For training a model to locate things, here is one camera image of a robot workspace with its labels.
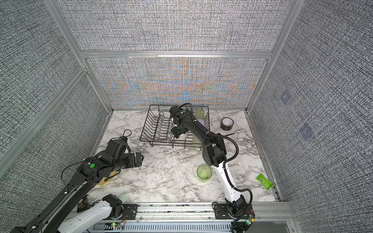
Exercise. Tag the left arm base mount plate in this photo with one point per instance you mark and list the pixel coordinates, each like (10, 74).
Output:
(127, 211)

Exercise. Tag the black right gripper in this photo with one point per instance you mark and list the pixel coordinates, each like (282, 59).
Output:
(176, 132)

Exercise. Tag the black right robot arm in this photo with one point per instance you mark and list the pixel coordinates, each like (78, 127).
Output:
(214, 155)

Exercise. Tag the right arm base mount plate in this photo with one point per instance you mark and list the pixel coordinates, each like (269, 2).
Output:
(221, 211)

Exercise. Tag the pale yellow-green frosted cup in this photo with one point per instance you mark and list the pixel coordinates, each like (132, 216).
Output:
(196, 142)

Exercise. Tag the black tape roll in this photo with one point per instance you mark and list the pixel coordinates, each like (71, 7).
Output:
(226, 124)

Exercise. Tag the short green cup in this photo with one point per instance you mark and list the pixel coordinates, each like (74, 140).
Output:
(204, 173)

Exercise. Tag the red cup white outside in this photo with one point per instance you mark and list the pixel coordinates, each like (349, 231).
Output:
(182, 137)

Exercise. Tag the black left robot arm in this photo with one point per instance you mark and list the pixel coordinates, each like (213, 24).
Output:
(116, 157)

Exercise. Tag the tall light green cup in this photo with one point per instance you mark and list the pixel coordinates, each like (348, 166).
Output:
(200, 114)

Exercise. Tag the green marker pen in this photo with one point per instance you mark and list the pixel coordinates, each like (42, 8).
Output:
(265, 181)

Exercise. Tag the black wire dish rack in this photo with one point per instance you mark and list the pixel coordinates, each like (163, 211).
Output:
(157, 129)

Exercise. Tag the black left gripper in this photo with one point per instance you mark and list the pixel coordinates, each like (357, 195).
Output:
(133, 162)

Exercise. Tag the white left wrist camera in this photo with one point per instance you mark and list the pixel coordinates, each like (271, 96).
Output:
(126, 134)

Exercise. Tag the aluminium front rail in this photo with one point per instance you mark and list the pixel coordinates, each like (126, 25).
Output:
(265, 217)

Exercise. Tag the lilac plastic cup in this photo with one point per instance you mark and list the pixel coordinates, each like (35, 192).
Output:
(202, 122)

